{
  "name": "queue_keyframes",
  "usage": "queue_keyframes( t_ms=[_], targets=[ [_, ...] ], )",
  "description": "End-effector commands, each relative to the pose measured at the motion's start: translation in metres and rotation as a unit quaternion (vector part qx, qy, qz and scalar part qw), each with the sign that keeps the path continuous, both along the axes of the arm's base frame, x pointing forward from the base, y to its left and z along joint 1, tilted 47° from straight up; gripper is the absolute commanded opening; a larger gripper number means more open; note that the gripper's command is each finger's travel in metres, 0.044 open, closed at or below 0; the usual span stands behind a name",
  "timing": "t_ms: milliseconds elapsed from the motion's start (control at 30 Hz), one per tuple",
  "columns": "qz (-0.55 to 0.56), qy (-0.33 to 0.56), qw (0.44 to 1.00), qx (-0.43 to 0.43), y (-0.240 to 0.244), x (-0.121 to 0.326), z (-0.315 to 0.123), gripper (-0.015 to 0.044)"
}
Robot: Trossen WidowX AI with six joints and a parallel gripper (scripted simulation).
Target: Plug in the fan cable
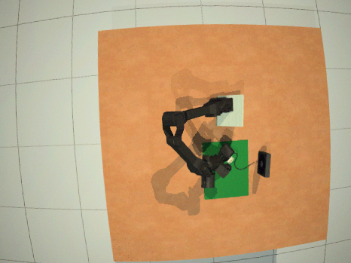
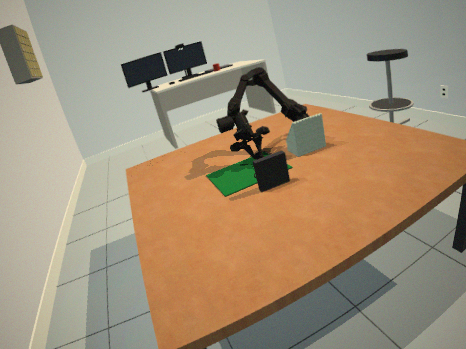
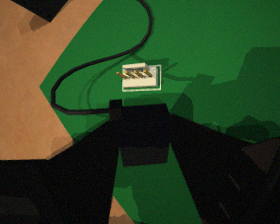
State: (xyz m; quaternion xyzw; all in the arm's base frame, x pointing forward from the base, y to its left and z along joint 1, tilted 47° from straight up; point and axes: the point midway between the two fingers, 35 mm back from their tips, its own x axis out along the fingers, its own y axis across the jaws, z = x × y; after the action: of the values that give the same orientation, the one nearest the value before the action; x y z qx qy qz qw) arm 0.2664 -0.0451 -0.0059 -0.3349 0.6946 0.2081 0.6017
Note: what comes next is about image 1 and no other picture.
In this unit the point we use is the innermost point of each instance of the black cooling fan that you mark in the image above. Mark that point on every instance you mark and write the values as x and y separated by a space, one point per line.
264 160

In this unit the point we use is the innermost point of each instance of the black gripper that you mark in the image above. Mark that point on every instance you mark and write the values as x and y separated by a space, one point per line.
225 152

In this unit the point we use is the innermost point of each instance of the green circuit board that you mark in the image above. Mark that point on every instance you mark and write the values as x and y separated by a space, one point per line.
236 183

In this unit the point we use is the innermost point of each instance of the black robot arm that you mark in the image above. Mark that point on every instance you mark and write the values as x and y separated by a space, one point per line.
201 167

